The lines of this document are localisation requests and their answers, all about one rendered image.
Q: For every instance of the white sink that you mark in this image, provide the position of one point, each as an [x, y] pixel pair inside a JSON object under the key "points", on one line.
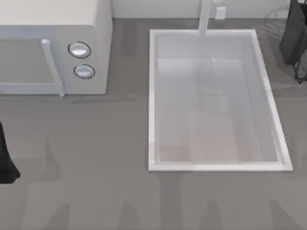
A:
{"points": [[216, 100]]}

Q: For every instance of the small microwave knob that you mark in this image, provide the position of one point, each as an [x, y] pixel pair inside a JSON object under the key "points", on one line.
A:
{"points": [[84, 71]]}

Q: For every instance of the pale microwave oven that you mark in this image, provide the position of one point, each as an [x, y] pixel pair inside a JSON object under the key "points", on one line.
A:
{"points": [[100, 36]]}

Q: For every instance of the large microwave knob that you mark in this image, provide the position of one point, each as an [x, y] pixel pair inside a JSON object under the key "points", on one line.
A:
{"points": [[79, 50]]}

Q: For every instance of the tall white tap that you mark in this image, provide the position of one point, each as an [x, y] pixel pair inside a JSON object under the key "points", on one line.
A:
{"points": [[204, 19]]}

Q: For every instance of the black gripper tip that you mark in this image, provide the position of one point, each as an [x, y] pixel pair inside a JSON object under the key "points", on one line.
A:
{"points": [[6, 163]]}

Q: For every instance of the white wall socket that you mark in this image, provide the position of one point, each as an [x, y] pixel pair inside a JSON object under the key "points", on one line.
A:
{"points": [[220, 12]]}

